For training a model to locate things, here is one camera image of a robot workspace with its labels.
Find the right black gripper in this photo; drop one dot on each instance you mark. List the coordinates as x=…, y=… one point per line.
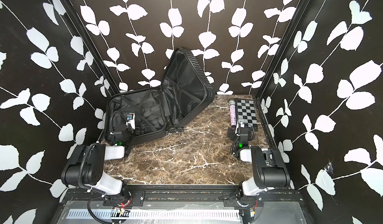
x=234, y=132

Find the black ribbed hard-shell suitcase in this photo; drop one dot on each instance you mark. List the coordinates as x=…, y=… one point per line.
x=184, y=92

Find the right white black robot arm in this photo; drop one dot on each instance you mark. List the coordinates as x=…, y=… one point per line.
x=269, y=171

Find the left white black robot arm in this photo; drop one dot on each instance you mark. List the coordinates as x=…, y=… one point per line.
x=85, y=167

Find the black white checkered board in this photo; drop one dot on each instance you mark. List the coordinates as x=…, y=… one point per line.
x=245, y=109

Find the purple glitter microphone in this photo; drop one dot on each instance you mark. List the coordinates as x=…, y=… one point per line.
x=232, y=111

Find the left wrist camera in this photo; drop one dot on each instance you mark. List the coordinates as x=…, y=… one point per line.
x=130, y=117

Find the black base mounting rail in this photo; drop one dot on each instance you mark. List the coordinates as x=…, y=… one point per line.
x=229, y=195

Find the white slotted cable duct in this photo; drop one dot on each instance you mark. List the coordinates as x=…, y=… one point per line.
x=138, y=214

